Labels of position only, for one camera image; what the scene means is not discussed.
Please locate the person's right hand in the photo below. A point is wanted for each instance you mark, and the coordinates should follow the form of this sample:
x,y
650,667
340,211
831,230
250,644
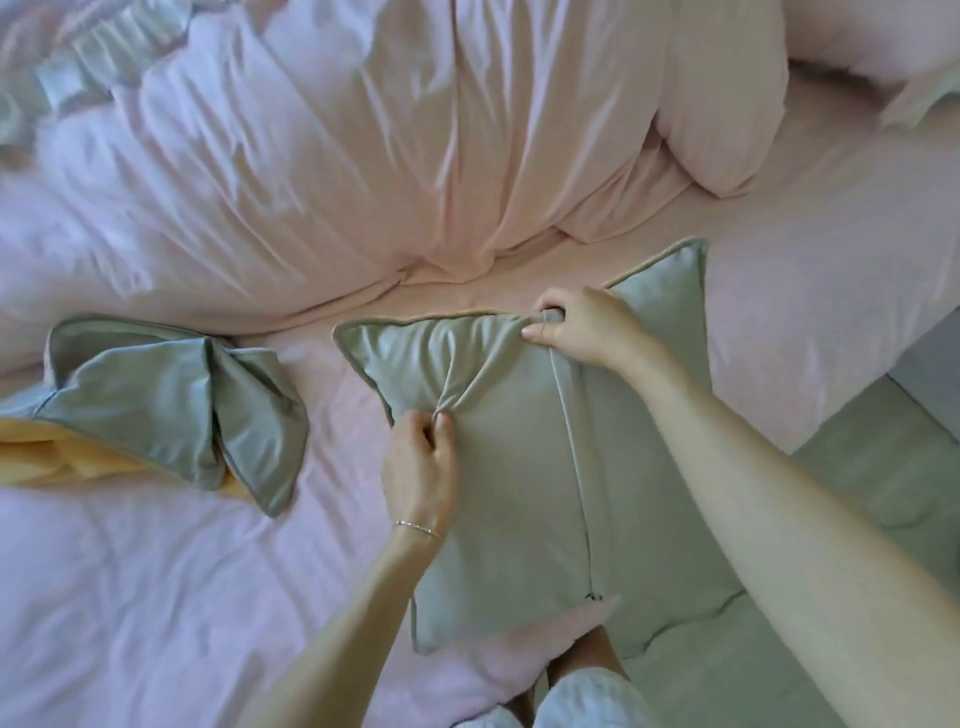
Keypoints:
x,y
592,330

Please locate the person's left hand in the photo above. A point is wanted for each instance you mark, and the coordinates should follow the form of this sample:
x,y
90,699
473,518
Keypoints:
x,y
420,480

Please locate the grey-green cushion cover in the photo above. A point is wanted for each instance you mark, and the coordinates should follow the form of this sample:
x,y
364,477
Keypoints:
x,y
510,465
172,397

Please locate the person's right forearm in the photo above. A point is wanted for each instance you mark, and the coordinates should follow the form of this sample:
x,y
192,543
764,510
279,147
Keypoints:
x,y
810,555

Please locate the person's left forearm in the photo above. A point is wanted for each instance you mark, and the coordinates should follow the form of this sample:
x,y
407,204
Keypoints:
x,y
337,645

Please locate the plain pink pillow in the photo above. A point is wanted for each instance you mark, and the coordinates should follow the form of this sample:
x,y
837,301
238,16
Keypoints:
x,y
720,97

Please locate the person's white trousers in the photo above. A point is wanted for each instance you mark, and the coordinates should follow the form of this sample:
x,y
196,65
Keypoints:
x,y
592,701

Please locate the pink pillow with white ruffle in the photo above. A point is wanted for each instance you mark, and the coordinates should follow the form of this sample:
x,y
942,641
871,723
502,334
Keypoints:
x,y
877,45

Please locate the pink bed sheet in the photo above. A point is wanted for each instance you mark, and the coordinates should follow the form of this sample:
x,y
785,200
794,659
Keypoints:
x,y
150,600

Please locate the pink duvet with white ruffle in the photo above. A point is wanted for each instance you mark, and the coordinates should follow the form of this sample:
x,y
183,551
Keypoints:
x,y
337,150

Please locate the white bedside cabinet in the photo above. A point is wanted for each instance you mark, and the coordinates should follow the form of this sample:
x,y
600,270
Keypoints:
x,y
930,375

